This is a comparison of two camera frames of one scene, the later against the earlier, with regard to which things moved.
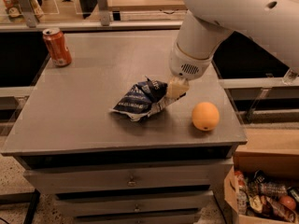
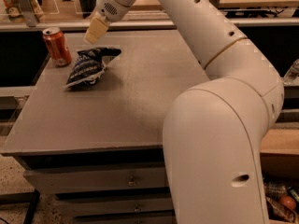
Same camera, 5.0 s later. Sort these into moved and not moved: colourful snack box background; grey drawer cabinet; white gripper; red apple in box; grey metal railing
Moved: white gripper
Not moved: grey drawer cabinet; red apple in box; grey metal railing; colourful snack box background
